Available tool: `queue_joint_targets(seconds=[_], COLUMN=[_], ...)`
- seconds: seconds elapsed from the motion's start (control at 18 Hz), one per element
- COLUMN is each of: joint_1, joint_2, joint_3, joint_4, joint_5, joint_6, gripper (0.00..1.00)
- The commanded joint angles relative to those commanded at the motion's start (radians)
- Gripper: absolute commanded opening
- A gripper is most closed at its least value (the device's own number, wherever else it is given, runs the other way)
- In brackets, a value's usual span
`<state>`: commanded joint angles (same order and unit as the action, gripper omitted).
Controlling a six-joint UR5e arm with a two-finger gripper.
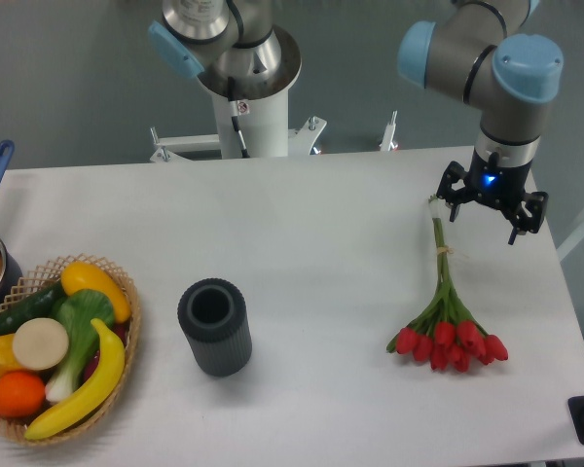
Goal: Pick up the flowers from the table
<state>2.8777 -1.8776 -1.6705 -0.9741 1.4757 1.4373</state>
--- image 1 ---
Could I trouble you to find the woven wicker basket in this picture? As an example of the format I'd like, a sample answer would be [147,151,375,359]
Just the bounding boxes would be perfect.
[0,254,141,447]

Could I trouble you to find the white table clamp right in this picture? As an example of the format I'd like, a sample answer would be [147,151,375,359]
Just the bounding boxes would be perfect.
[288,116,327,157]

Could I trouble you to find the dark grey ribbed vase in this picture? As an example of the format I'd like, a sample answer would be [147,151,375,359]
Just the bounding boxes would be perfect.
[177,278,252,377]

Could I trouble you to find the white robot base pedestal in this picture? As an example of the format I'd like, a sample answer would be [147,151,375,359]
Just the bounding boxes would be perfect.
[209,90,288,159]

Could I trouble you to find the white table clamp left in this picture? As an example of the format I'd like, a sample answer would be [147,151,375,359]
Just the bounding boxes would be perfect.
[149,126,221,162]

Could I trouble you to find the beige round slice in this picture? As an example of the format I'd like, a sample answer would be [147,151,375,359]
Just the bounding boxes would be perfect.
[12,318,69,371]

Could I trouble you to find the orange fruit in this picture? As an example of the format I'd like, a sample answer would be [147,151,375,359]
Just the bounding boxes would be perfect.
[0,371,45,418]

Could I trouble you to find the dark red fruit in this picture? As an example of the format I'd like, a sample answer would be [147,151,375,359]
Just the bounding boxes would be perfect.
[81,323,128,383]

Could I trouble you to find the yellow squash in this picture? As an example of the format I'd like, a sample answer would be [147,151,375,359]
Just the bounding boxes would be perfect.
[60,261,131,323]

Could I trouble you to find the red tulip bouquet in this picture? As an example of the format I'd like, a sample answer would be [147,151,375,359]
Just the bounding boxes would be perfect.
[385,196,509,373]

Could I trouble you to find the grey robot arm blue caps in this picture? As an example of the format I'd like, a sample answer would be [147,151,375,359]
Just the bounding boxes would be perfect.
[148,1,564,235]

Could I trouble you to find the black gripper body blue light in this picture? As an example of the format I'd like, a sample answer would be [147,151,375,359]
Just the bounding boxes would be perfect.
[464,152,531,218]

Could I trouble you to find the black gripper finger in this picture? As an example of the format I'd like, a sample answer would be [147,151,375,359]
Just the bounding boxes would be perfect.
[508,191,549,245]
[436,161,468,222]

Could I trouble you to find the yellow banana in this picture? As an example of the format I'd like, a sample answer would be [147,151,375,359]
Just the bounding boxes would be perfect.
[24,318,126,442]

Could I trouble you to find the green bok choy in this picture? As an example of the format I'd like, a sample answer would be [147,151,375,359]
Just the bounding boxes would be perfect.
[46,289,115,405]

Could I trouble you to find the white table clamp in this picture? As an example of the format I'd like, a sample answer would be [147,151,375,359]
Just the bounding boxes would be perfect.
[149,126,221,162]
[288,116,327,157]

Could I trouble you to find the green cucumber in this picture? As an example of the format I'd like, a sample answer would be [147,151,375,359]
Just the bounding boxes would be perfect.
[0,282,66,336]

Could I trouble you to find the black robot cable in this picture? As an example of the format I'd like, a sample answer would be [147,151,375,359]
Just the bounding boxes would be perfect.
[226,76,251,160]

